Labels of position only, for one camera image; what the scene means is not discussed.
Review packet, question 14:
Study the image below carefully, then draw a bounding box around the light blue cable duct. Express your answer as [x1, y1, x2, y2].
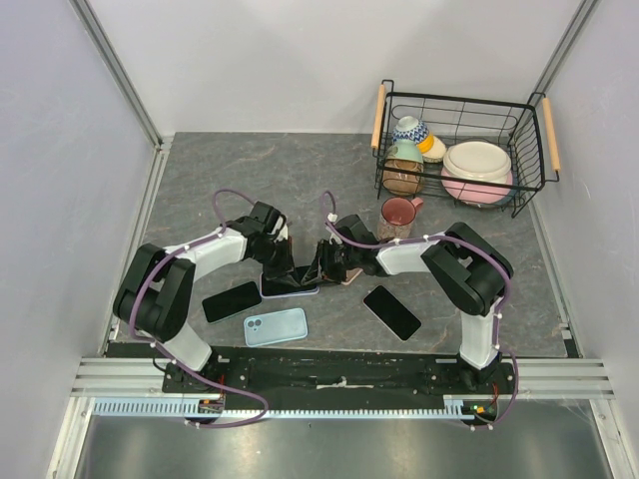
[93, 397, 475, 420]

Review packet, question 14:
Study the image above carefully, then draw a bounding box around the pink phone case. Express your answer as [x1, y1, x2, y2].
[341, 268, 362, 285]

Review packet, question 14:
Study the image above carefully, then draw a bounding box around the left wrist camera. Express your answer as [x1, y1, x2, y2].
[249, 202, 289, 241]

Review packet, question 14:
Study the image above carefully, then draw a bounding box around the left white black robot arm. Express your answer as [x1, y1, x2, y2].
[113, 215, 301, 392]

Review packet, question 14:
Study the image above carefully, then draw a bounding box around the black wire dish basket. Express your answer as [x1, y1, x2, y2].
[371, 79, 561, 216]

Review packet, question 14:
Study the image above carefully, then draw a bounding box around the green brown bowl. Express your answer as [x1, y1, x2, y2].
[382, 139, 423, 196]

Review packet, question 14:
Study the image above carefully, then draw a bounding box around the teal-edged black phone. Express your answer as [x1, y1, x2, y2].
[202, 281, 262, 323]

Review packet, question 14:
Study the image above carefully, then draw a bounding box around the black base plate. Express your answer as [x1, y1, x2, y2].
[162, 347, 516, 408]

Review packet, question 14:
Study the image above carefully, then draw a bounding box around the light blue phone case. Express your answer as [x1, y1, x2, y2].
[244, 308, 309, 347]

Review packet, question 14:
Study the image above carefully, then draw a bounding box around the pink bowl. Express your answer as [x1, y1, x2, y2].
[441, 174, 514, 208]

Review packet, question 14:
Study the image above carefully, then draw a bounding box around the white-edged black phone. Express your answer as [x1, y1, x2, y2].
[363, 285, 421, 341]

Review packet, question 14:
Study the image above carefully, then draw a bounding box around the yellow white bowl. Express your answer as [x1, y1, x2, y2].
[417, 135, 447, 164]

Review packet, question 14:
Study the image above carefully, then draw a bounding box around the pink speckled mug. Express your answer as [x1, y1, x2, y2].
[377, 197, 423, 240]

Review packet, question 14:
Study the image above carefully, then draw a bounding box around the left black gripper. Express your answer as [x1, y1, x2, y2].
[253, 237, 301, 287]

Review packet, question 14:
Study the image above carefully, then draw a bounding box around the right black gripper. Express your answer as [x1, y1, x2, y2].
[303, 240, 359, 289]

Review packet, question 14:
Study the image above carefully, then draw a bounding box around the blue patterned bowl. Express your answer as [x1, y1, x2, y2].
[392, 116, 430, 144]

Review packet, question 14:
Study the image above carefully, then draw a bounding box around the lavender phone case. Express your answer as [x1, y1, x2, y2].
[259, 275, 320, 298]

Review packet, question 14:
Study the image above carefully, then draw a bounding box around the cream plate stack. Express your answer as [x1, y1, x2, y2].
[443, 141, 511, 184]

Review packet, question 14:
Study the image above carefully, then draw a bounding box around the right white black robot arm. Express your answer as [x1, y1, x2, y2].
[300, 216, 513, 393]

